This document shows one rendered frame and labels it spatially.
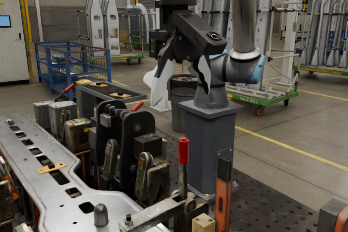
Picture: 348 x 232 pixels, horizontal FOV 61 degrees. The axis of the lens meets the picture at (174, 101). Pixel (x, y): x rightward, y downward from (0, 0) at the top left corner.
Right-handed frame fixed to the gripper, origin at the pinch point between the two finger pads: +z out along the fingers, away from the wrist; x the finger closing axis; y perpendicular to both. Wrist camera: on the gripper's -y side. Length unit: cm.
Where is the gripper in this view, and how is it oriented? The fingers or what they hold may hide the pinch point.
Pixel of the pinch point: (184, 101)
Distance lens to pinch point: 60.5
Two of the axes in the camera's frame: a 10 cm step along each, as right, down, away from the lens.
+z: 0.0, 9.6, 2.7
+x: -7.7, 1.7, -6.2
